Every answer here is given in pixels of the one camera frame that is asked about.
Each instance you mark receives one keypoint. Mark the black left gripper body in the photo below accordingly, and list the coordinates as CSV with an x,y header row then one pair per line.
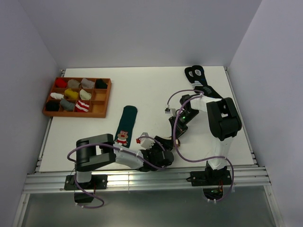
x,y
154,148

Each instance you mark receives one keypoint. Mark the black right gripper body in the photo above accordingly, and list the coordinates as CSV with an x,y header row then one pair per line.
x,y
184,118

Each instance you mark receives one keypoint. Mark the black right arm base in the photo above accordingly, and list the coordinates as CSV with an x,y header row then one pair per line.
x,y
217,179

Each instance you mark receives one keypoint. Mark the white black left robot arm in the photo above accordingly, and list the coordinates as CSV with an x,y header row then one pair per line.
x,y
95,152

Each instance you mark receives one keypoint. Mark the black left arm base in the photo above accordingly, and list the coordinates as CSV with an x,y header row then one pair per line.
x,y
97,182

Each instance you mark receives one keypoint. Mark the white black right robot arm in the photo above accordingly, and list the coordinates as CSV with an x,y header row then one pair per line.
x,y
223,120

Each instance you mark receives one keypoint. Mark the black sports sock, right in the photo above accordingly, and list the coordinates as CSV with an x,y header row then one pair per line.
x,y
210,92

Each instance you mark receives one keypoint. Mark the black sports sock, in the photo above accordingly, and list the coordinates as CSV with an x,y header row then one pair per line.
x,y
196,76
210,92

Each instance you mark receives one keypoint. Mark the black sports sock, left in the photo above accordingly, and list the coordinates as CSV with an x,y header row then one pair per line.
x,y
196,76

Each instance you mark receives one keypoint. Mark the dark green reindeer sock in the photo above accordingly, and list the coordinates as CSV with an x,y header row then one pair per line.
x,y
124,131

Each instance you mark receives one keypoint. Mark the rolled red white striped sock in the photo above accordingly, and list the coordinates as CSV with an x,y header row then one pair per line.
x,y
81,107

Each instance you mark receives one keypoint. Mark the rolled black sock, top row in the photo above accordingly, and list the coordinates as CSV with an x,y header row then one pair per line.
x,y
100,84

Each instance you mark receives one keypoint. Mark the rolled black sock, row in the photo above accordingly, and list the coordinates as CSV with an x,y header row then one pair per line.
x,y
100,84
52,106

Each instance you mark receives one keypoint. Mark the rolled cream sock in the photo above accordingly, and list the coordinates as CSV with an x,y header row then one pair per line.
x,y
84,95

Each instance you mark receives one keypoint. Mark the rolled light grey sock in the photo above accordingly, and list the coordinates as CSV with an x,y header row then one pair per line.
x,y
87,84

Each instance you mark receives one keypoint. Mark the rolled dark grey sock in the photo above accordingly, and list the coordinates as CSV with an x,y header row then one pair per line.
x,y
67,106

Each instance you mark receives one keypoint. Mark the wooden compartment tray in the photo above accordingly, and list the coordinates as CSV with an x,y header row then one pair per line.
x,y
97,105

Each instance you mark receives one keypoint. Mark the rolled yellow sock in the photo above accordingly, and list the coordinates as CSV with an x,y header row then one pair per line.
x,y
70,94

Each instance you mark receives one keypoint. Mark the rolled beige grey sock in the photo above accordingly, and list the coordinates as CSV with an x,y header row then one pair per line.
x,y
72,83

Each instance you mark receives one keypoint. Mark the rolled black sock, bottom row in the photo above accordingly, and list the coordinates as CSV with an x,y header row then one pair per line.
x,y
52,106

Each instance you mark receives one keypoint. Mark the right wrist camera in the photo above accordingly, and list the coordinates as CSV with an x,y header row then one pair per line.
x,y
169,110

